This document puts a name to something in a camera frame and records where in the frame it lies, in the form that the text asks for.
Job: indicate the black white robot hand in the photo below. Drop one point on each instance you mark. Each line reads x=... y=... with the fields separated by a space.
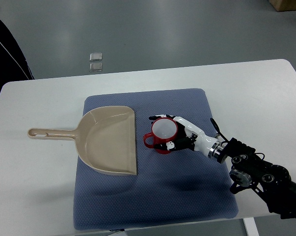
x=191 y=137

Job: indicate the red cup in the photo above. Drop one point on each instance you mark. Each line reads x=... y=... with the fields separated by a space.
x=163 y=130

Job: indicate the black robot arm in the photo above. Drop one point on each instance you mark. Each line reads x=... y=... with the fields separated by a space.
x=272 y=183

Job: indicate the beige plastic dustpan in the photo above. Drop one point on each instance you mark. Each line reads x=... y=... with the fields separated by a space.
x=105 y=139

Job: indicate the blue textured mat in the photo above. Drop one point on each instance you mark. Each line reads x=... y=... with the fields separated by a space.
x=183 y=186

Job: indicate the white table leg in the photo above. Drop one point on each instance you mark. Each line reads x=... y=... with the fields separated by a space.
x=250 y=227

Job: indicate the lower metal floor plate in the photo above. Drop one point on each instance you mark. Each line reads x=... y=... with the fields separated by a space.
x=96 y=67

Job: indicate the metal floor plate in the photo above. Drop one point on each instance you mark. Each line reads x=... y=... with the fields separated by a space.
x=96 y=56
x=96 y=67

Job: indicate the upper metal floor plate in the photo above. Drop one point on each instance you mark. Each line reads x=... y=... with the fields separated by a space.
x=96 y=56

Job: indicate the cardboard box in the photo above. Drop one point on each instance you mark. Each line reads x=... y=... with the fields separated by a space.
x=283 y=5

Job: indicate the black object at left edge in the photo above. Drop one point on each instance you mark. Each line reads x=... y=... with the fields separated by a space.
x=13 y=64

